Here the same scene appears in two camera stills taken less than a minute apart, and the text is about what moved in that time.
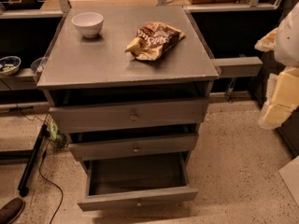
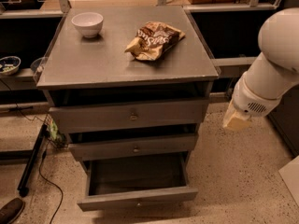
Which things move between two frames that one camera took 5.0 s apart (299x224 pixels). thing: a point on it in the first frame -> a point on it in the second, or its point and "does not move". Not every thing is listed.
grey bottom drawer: (136, 181) does not move
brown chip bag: (152, 39) does not move
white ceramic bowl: (89, 23) does not move
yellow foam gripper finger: (282, 98) -> (248, 104)
